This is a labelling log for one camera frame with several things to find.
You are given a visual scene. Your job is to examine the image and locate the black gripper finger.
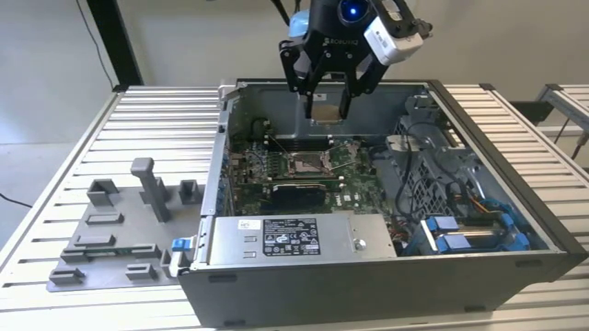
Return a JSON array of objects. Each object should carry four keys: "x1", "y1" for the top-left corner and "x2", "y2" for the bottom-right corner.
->
[
  {"x1": 340, "y1": 57, "x2": 393, "y2": 120},
  {"x1": 278, "y1": 37, "x2": 330, "y2": 120}
]

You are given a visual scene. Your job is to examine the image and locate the silver square CPU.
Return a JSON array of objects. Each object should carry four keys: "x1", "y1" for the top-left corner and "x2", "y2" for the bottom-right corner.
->
[{"x1": 310, "y1": 103, "x2": 346, "y2": 124}]

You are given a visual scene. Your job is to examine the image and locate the black RAM slot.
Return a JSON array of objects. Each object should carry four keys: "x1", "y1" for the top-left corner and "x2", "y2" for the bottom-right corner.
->
[
  {"x1": 265, "y1": 134, "x2": 335, "y2": 145},
  {"x1": 238, "y1": 174, "x2": 345, "y2": 184}
]

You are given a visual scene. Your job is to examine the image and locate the CPU socket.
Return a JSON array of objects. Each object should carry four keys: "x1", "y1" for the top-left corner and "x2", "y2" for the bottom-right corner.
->
[{"x1": 287, "y1": 151, "x2": 330, "y2": 175}]

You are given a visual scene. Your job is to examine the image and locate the metal socket cover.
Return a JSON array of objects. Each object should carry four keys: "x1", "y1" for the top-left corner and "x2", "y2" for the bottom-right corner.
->
[{"x1": 325, "y1": 140, "x2": 369, "y2": 170}]

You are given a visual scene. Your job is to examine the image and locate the thin metal locking lever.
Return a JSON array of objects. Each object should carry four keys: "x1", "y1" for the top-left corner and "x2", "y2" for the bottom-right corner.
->
[{"x1": 269, "y1": 133, "x2": 291, "y2": 155}]

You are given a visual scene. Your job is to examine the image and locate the green motherboard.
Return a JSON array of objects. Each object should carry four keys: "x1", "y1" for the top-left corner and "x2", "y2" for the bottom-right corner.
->
[{"x1": 227, "y1": 136, "x2": 401, "y2": 217}]

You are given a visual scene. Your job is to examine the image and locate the black expansion card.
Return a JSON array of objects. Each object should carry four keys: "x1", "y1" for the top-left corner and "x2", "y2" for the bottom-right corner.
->
[{"x1": 270, "y1": 183, "x2": 329, "y2": 207}]

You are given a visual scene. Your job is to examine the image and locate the grey perforated disk cage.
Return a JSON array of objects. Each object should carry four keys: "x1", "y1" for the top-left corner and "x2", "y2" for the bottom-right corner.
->
[{"x1": 381, "y1": 92, "x2": 508, "y2": 221}]

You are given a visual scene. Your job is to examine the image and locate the black block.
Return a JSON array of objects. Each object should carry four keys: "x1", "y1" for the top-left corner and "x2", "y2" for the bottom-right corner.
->
[{"x1": 508, "y1": 99, "x2": 553, "y2": 128}]

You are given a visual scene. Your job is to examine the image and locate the blue disk carrier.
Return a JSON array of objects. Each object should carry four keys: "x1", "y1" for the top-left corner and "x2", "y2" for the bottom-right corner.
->
[
  {"x1": 422, "y1": 212, "x2": 517, "y2": 232},
  {"x1": 432, "y1": 230, "x2": 532, "y2": 255}
]

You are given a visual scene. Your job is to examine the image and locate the silver power supply unit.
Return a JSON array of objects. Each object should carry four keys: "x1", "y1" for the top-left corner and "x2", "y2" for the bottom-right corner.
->
[{"x1": 206, "y1": 214, "x2": 398, "y2": 265}]

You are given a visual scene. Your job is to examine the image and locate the aluminium slatted side table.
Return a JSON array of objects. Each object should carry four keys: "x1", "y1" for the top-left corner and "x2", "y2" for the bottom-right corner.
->
[{"x1": 536, "y1": 83, "x2": 589, "y2": 139}]

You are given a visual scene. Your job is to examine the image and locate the black PC case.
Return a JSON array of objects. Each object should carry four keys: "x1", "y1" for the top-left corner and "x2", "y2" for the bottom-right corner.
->
[{"x1": 177, "y1": 78, "x2": 580, "y2": 328}]

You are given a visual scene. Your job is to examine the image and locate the grey plastic parts rack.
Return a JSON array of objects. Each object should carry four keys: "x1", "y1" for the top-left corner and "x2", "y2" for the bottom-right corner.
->
[{"x1": 47, "y1": 157, "x2": 207, "y2": 293}]

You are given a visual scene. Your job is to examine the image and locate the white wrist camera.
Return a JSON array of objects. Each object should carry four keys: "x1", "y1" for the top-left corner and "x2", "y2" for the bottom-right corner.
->
[{"x1": 362, "y1": 15, "x2": 425, "y2": 66}]

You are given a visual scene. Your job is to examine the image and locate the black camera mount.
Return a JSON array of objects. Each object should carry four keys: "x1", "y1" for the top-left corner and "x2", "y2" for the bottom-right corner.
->
[{"x1": 380, "y1": 0, "x2": 434, "y2": 39}]

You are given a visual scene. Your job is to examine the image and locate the black internal cable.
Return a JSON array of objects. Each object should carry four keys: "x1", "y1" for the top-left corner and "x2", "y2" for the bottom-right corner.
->
[{"x1": 396, "y1": 122, "x2": 457, "y2": 222}]

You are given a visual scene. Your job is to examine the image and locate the black vertical post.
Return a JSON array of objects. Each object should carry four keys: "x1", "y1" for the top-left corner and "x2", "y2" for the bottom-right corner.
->
[{"x1": 86, "y1": 0, "x2": 145, "y2": 91}]

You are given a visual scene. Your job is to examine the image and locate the thin black floor cable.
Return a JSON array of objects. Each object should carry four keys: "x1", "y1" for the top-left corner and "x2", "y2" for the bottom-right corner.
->
[{"x1": 0, "y1": 192, "x2": 34, "y2": 208}]

